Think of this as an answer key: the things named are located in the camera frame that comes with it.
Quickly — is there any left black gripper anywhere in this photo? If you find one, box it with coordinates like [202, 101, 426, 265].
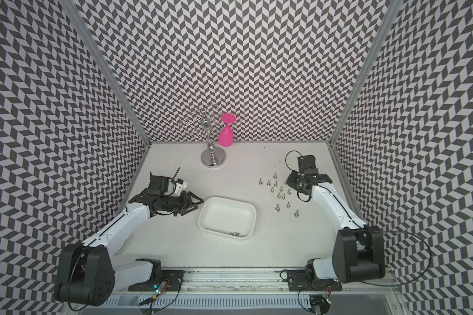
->
[161, 190, 204, 216]

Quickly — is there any white rectangular storage tray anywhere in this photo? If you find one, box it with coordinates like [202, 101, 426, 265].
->
[198, 196, 257, 240]

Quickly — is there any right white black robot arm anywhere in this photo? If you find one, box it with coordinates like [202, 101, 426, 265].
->
[285, 155, 385, 284]

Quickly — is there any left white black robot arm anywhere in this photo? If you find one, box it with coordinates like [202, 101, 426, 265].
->
[54, 175, 204, 307]

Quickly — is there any pink plastic wine glass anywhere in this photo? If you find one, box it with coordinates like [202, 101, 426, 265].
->
[218, 113, 236, 147]

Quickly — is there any chrome glass holder stand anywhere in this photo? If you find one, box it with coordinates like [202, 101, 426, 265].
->
[182, 108, 227, 169]

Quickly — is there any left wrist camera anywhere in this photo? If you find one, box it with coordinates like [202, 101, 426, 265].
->
[172, 179, 187, 191]

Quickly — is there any aluminium front rail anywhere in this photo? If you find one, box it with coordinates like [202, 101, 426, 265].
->
[68, 266, 403, 296]

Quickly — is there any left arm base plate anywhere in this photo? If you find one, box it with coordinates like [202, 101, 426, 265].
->
[128, 269, 185, 292]

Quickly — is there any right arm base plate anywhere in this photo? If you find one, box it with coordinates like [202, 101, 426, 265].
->
[281, 269, 343, 292]

